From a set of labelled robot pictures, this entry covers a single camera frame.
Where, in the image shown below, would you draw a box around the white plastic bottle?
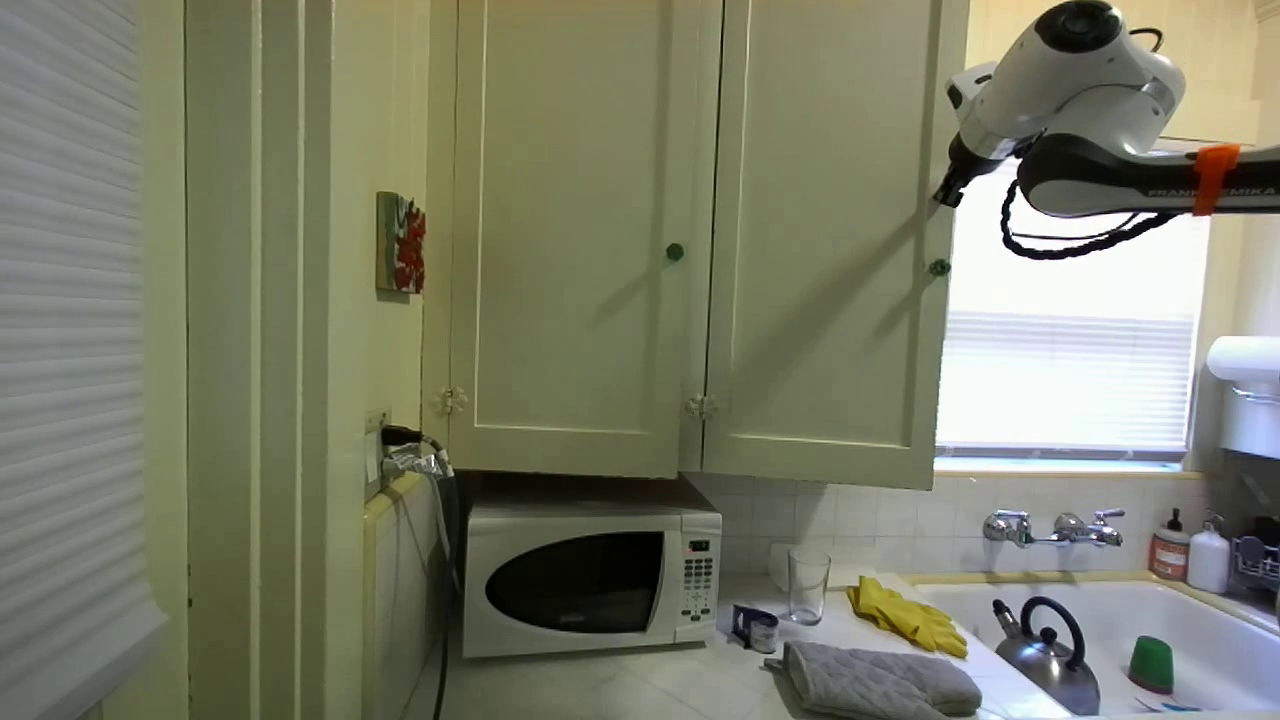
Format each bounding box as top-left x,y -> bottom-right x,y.
1184,523 -> 1237,601

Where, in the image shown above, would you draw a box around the soap bottle black pump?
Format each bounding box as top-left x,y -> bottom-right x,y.
1142,505 -> 1197,582

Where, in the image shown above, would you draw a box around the white kitchen sink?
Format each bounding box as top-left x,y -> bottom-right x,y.
909,572 -> 1280,720

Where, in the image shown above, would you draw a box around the white paper towel roll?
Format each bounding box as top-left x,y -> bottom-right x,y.
1199,331 -> 1280,465

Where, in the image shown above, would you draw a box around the wall outlet with plugs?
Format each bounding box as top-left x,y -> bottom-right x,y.
372,420 -> 453,487

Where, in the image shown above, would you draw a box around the cream wall cabinet body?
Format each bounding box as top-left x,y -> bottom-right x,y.
420,0 -> 977,491

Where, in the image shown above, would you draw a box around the red wall decoration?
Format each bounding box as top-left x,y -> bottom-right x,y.
372,186 -> 432,299

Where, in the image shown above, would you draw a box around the white blinds on door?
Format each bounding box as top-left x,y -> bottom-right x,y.
0,0 -> 167,720

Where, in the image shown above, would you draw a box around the clear drinking glass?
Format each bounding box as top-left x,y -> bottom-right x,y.
778,544 -> 832,627

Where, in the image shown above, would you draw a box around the orange strap on arm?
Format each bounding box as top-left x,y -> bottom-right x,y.
1188,140 -> 1243,221

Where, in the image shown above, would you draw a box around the yellow rubber glove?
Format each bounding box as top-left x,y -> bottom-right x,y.
879,594 -> 977,662
848,572 -> 942,640

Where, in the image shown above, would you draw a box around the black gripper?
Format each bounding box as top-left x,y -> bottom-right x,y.
929,127 -> 999,212

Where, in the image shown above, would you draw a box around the window blinds over sink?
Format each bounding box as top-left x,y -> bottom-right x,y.
933,163 -> 1216,465

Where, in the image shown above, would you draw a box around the grey oven mitt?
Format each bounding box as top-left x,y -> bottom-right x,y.
776,636 -> 987,720

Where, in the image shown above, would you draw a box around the steel kettle black handle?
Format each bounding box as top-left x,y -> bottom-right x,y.
987,592 -> 1108,720

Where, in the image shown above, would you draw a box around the microwave power cable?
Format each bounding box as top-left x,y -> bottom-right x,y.
420,445 -> 459,720

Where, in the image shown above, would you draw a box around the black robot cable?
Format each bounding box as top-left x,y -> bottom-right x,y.
995,174 -> 1193,263

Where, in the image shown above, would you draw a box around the cream cabinet door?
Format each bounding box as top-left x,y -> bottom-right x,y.
700,0 -> 972,491
445,0 -> 724,482

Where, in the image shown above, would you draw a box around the white microwave oven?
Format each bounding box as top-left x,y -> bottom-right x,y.
459,499 -> 726,662

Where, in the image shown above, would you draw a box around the green plastic cup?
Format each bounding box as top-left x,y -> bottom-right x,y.
1123,630 -> 1178,700

